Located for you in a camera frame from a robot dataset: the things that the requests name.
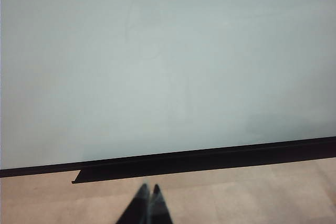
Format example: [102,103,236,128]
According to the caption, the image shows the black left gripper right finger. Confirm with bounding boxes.
[150,184,174,224]

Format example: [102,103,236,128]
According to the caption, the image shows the large glass whiteboard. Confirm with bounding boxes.
[0,0,336,170]

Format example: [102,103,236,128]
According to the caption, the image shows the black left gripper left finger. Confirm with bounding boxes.
[115,183,151,224]

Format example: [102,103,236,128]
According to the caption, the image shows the long black marker tray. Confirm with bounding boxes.
[71,140,336,185]

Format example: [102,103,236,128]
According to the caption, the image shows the black table edge frame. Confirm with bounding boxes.
[0,136,336,178]

